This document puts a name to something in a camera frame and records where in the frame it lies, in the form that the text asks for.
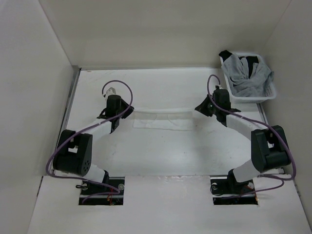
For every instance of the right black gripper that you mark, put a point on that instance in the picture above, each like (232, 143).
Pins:
(202, 108)

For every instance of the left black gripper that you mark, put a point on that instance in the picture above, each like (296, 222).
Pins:
(128, 111)

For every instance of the white tank top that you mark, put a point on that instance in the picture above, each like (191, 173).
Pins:
(164, 119)

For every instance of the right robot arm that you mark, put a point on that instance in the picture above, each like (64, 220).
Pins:
(269, 149)

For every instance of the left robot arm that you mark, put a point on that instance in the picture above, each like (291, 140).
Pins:
(75, 150)

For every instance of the grey tank top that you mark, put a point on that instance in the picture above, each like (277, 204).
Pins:
(240, 85)

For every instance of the black tank top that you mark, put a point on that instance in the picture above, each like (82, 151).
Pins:
(246, 61)

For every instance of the white plastic laundry basket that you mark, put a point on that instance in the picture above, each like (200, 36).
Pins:
(269, 95)

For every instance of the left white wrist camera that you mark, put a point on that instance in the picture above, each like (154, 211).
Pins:
(110, 91)

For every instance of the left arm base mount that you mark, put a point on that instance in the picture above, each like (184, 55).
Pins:
(96, 195)

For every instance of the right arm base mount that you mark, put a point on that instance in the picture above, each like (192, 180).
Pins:
(226, 194)

